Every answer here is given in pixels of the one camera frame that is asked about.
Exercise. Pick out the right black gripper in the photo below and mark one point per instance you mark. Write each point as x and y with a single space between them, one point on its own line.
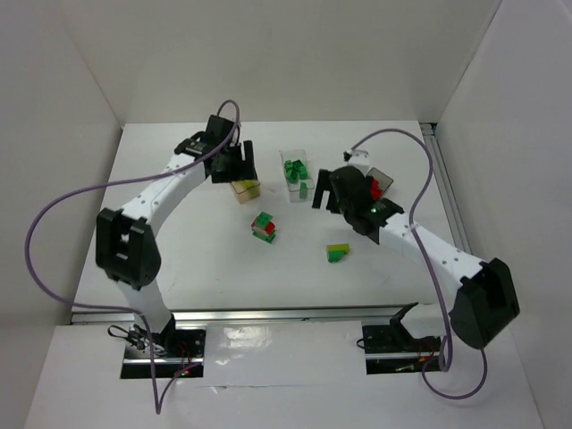
333 197

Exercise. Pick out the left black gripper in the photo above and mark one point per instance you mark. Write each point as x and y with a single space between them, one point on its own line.
233 166

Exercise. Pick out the dark green lego cube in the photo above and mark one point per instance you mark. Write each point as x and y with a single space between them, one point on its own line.
301 170

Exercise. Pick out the yellow green red lego stack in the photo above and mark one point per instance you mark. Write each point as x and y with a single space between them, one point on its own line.
336 252

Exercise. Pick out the red lego brick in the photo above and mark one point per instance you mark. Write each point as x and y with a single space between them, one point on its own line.
377 190

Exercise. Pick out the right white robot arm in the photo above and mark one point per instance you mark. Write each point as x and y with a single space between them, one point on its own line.
480 297

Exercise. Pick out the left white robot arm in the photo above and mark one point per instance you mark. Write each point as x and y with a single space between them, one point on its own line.
126 248

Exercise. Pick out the orange transparent container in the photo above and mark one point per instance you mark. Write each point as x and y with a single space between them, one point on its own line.
234 187

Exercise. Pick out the clear transparent container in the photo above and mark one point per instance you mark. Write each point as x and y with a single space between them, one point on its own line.
293 188

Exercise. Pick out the grey transparent container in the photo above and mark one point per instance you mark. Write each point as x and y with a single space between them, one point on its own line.
385 180

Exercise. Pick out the aluminium side rail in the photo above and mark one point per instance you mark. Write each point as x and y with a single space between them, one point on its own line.
444 185

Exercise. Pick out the aluminium front rail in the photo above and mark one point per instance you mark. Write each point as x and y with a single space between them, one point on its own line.
287 314

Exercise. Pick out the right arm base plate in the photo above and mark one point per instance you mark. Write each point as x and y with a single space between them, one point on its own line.
390 348

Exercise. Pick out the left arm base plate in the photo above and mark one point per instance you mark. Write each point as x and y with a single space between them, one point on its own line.
184 355

